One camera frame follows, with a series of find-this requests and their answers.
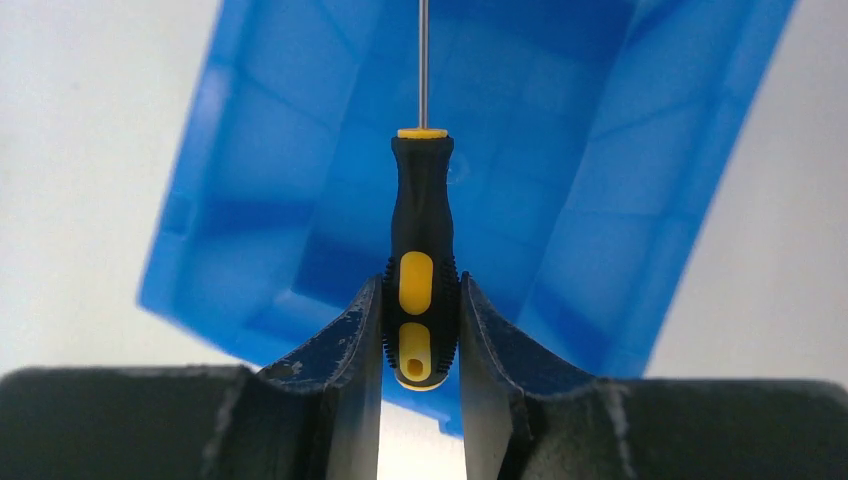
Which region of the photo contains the blue plastic storage bin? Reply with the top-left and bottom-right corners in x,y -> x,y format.
135,0 -> 800,440

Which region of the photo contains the black yellow screwdriver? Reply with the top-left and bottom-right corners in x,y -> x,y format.
382,1 -> 460,392

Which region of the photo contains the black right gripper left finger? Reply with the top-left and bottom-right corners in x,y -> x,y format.
1,278 -> 382,479

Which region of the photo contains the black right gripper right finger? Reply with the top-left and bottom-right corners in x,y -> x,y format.
459,276 -> 847,479

